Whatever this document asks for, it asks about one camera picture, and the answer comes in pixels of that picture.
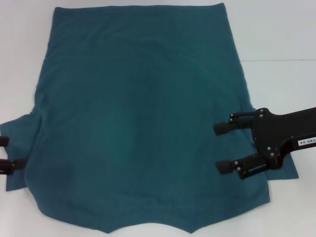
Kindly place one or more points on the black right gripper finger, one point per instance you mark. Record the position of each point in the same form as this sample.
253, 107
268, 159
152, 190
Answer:
247, 166
222, 129

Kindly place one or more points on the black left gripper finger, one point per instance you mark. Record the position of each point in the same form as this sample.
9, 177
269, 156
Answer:
10, 165
4, 141

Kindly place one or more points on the teal blue shirt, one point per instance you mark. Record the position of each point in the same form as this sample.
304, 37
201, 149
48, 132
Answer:
135, 111

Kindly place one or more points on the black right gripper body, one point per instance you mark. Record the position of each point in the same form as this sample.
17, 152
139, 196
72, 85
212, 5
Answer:
269, 133

